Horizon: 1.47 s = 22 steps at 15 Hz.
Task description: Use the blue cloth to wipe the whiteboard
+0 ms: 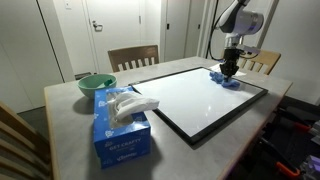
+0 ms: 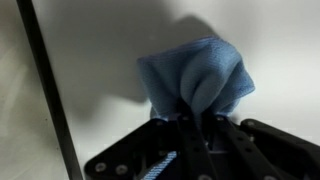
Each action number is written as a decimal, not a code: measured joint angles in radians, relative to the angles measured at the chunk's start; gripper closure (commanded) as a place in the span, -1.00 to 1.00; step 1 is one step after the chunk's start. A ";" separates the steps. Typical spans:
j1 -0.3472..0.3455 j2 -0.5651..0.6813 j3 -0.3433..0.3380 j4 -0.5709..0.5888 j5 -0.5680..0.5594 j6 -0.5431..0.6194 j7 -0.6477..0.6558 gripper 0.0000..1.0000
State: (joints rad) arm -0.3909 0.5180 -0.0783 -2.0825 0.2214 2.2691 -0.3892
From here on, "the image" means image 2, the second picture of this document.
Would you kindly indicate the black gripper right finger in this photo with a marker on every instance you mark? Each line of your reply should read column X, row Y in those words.
column 246, row 153

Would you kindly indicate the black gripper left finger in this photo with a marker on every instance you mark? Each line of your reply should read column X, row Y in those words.
column 193, row 156

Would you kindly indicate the black framed whiteboard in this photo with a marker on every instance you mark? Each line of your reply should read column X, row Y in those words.
column 100, row 50

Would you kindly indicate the blue microfibre cloth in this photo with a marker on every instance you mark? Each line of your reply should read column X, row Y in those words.
column 200, row 73

